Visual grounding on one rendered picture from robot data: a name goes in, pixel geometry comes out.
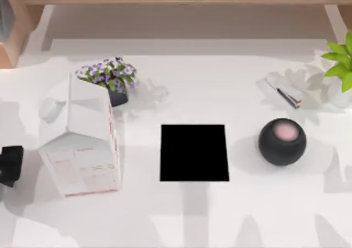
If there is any white milk carton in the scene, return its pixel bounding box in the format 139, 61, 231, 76
37, 72, 122, 199

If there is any purple flower plant dark pot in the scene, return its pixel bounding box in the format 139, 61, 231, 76
75, 56, 138, 108

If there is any flat black square mat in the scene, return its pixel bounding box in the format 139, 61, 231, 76
159, 124, 230, 183

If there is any wooden shelf unit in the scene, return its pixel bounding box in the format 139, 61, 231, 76
0, 0, 352, 69

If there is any green plant white pot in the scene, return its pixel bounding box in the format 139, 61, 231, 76
320, 30, 352, 108

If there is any black round speaker pink top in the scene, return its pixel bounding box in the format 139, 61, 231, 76
258, 118, 307, 167

